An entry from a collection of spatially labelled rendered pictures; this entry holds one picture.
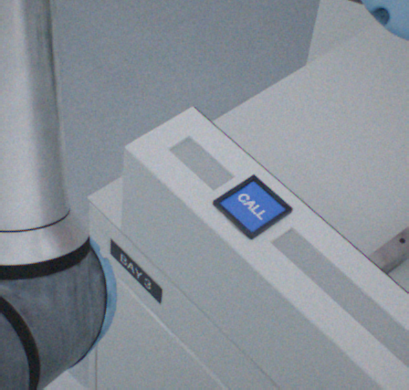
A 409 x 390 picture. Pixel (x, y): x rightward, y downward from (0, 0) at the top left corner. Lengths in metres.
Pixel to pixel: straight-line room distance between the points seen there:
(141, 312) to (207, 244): 0.24
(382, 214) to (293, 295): 0.29
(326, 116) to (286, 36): 1.34
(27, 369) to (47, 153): 0.17
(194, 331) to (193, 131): 0.23
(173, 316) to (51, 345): 0.36
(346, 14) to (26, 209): 0.97
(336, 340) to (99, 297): 0.22
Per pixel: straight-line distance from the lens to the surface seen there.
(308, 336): 1.02
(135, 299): 1.28
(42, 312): 0.88
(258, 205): 1.06
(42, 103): 0.85
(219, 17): 2.72
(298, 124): 1.34
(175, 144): 1.11
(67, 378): 1.11
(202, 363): 1.23
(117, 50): 2.61
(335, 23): 1.77
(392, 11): 0.52
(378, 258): 1.19
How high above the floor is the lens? 1.78
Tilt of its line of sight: 50 degrees down
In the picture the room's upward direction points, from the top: 8 degrees clockwise
